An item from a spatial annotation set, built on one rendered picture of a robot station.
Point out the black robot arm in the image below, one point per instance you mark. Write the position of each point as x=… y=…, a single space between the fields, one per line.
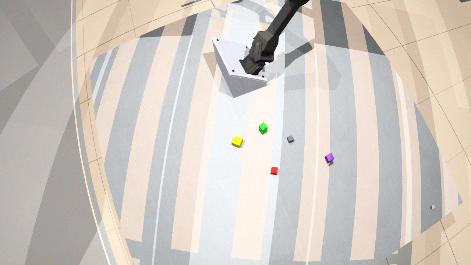
x=265 y=42

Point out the yellow block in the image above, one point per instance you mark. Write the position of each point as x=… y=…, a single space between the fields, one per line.
x=237 y=141

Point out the purple cube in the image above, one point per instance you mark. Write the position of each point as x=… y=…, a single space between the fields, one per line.
x=329 y=157

